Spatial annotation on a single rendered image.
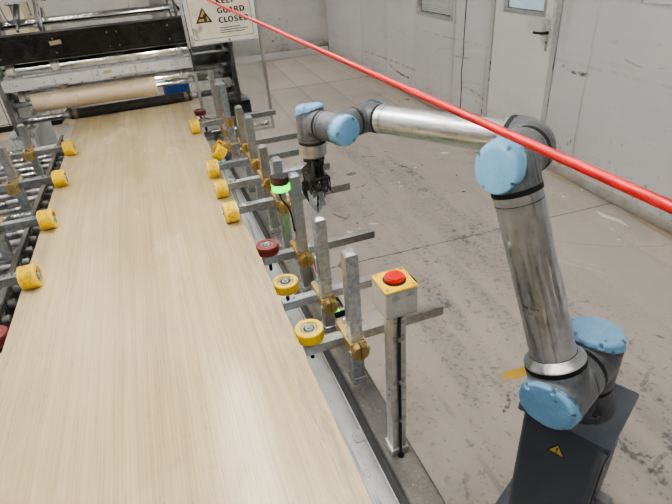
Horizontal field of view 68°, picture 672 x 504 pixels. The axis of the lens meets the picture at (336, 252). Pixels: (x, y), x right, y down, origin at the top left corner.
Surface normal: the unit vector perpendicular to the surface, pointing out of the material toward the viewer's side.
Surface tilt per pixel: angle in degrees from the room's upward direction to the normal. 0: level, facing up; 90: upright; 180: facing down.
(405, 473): 0
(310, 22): 90
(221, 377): 0
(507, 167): 83
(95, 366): 0
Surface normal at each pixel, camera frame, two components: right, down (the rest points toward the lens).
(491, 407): -0.07, -0.85
